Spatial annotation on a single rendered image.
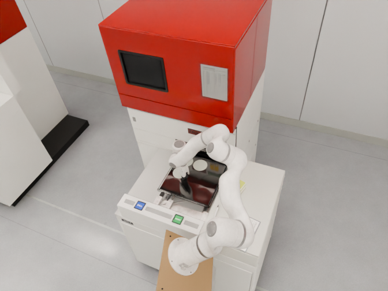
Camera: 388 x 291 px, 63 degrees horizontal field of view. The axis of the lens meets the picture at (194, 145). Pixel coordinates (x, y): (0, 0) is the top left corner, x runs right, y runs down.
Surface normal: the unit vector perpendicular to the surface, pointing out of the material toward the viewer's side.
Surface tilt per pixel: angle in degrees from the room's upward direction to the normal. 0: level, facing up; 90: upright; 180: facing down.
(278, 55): 90
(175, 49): 90
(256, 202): 0
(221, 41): 0
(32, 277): 0
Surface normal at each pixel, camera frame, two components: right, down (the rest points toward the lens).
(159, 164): -0.07, -0.68
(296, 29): -0.40, 0.69
